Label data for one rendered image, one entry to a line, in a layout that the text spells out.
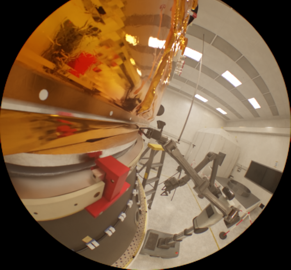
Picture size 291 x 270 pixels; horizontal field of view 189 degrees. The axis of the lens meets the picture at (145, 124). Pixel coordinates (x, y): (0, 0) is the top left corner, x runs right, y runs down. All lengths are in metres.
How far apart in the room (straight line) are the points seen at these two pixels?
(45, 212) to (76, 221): 0.12
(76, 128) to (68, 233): 0.24
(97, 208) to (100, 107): 0.18
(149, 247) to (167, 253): 0.30
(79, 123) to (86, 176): 0.08
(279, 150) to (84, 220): 7.59
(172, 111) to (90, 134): 7.70
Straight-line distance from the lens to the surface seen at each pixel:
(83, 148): 0.16
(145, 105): 0.39
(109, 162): 0.15
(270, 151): 7.60
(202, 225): 1.11
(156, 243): 1.80
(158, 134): 0.57
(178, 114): 7.89
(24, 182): 0.15
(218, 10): 3.50
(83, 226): 0.28
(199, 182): 0.63
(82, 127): 0.16
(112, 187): 0.15
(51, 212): 0.15
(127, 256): 0.64
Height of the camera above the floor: 1.82
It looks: 2 degrees down
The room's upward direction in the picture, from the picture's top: 23 degrees clockwise
